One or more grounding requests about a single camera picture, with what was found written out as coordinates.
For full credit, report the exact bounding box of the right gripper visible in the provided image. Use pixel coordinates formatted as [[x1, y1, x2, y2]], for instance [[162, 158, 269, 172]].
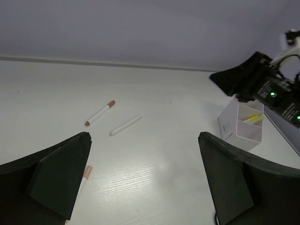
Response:
[[210, 52, 293, 107]]

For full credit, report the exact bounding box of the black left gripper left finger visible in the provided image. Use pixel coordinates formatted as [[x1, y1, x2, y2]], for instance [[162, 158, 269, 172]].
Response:
[[0, 132, 92, 225]]

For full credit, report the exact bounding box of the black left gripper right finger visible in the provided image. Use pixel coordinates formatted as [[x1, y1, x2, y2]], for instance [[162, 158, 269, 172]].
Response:
[[198, 132, 300, 225]]

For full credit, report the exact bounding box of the peach cap white marker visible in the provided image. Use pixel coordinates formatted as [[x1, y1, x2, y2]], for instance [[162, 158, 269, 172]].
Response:
[[64, 165, 94, 225]]

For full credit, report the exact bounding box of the brown cap white marker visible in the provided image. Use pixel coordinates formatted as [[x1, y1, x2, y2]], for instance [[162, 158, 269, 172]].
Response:
[[85, 100, 115, 127]]

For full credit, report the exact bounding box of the all white marker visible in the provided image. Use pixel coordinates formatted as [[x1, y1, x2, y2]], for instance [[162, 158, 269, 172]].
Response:
[[109, 115, 143, 136]]

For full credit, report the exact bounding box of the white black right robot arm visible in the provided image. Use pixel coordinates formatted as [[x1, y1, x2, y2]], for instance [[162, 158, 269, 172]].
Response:
[[210, 52, 300, 128]]

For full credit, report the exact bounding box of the white divided desk organizer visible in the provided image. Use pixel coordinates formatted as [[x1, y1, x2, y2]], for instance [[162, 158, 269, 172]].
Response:
[[218, 99, 264, 151]]

